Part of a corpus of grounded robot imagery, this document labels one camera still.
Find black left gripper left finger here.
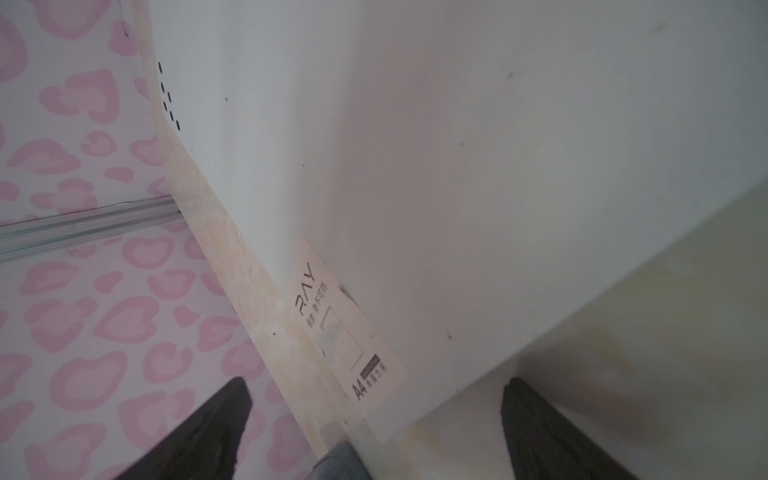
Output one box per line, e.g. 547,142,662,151
117,377,252,480

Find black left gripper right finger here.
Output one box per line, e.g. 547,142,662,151
501,377,635,480

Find white folder with black inside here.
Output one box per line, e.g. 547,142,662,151
149,1,767,439

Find grey sponge block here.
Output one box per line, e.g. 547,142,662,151
306,441,372,480

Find diagonal aluminium frame bar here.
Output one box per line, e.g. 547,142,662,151
1,196,183,263

